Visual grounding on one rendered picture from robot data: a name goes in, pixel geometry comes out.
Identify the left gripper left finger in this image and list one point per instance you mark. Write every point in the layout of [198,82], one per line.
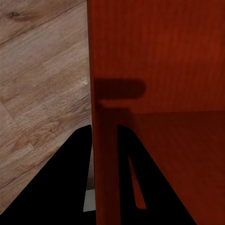
[56,195]

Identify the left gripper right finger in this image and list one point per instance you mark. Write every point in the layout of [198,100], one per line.
[163,205]

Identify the storage box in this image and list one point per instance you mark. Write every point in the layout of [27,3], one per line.
[158,68]

